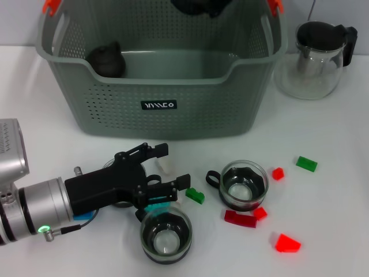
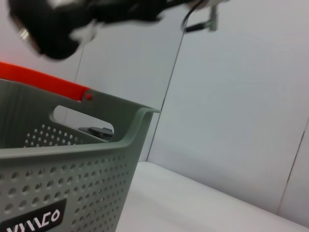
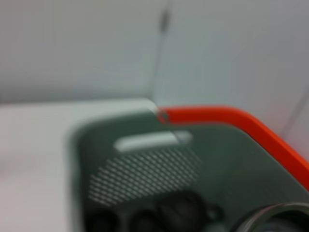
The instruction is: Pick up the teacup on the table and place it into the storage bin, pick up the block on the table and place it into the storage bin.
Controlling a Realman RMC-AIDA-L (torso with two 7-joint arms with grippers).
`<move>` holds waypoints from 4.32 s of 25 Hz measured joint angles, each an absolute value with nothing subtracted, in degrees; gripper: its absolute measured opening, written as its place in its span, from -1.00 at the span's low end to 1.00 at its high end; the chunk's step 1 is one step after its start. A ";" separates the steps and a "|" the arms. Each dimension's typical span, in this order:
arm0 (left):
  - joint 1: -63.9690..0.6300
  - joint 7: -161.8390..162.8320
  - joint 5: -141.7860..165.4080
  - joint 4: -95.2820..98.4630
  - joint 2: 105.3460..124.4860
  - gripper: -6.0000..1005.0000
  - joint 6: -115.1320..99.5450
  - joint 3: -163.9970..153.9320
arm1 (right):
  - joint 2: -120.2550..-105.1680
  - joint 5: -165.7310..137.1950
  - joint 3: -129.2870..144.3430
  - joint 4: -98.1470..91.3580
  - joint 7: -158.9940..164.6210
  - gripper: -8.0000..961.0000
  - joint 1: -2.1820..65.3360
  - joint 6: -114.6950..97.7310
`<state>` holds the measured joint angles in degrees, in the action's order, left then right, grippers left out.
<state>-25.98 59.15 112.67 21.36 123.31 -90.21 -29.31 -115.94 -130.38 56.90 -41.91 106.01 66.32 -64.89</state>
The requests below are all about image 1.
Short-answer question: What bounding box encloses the small red brick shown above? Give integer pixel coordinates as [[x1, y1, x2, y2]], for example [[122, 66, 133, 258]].
[[253, 207, 268, 222], [272, 167, 286, 182]]

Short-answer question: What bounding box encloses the glass teapot black lid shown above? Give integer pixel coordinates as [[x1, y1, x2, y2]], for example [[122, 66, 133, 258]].
[[273, 20, 359, 100]]

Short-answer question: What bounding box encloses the green two-stud brick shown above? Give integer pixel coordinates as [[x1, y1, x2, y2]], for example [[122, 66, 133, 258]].
[[185, 187, 206, 205]]

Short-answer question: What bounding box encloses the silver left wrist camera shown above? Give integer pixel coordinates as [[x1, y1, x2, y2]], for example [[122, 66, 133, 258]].
[[0, 117, 30, 186]]

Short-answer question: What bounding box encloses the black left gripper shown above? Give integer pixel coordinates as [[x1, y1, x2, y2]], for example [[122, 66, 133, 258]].
[[65, 141, 191, 216]]

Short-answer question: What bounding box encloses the blue flat square brick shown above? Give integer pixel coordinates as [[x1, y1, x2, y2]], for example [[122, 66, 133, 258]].
[[72, 211, 96, 223]]

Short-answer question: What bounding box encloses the grey perforated storage bin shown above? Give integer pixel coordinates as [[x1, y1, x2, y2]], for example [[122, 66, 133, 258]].
[[35, 0, 288, 141]]

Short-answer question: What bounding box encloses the dark red long brick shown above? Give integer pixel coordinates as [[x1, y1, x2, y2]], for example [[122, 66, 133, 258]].
[[224, 209, 258, 229]]

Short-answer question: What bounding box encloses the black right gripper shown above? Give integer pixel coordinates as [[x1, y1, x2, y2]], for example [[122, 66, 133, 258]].
[[170, 0, 235, 19]]

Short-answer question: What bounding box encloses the bright red slope brick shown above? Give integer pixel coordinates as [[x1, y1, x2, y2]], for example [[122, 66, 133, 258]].
[[270, 233, 302, 253]]

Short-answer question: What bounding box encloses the teal flat brick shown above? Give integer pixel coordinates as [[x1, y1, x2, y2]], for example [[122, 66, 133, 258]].
[[144, 201, 171, 216]]

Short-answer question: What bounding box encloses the glass teacup black sleeve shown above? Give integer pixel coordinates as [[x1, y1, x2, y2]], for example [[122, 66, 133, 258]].
[[205, 160, 270, 212], [102, 157, 161, 209], [134, 206, 193, 265]]

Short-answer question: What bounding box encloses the wide white brick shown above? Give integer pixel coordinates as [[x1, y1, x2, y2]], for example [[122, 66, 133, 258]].
[[155, 159, 174, 176]]

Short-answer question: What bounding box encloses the thin dark wall cable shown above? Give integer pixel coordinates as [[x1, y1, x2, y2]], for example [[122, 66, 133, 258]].
[[306, 0, 317, 21]]

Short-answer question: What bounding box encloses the black clay teapot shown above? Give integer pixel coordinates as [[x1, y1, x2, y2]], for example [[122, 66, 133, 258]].
[[85, 41, 127, 78]]

